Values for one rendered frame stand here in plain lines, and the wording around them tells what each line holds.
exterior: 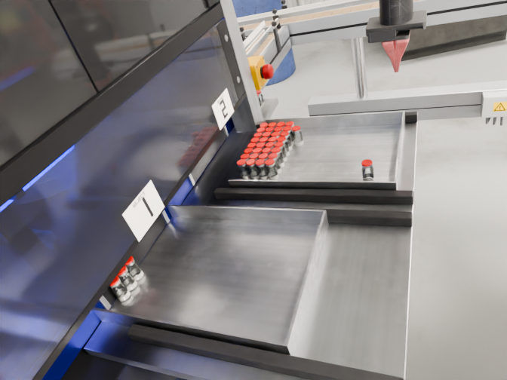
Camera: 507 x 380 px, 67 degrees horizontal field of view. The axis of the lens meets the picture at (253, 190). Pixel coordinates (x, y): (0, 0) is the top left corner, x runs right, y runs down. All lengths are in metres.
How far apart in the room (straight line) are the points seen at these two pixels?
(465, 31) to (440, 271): 2.24
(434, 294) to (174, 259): 1.19
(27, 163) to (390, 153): 0.66
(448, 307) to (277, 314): 1.15
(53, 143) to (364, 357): 0.47
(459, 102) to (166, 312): 1.49
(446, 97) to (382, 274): 1.28
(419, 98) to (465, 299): 0.83
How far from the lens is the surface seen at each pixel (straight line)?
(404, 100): 1.82
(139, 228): 0.65
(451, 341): 1.60
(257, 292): 0.64
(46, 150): 0.53
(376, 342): 0.57
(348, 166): 0.84
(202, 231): 0.78
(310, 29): 1.72
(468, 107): 1.85
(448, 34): 3.54
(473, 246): 1.89
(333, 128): 0.98
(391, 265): 0.64
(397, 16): 0.78
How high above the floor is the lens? 1.37
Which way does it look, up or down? 36 degrees down
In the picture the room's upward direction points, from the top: 18 degrees counter-clockwise
